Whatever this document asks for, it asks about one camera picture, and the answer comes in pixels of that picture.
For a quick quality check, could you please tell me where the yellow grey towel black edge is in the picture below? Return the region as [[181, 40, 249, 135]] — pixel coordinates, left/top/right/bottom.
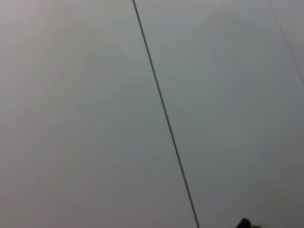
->
[[237, 218, 263, 228]]

